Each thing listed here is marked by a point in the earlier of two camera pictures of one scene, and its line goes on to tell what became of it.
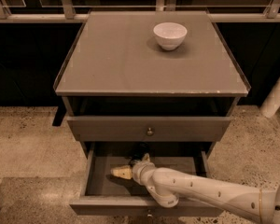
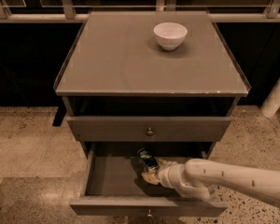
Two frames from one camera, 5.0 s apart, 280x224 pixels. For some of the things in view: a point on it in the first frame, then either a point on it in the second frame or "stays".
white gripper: (137, 170) → (168, 174)
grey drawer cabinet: (156, 84) stays
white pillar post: (277, 96) stays
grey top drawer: (148, 128) stays
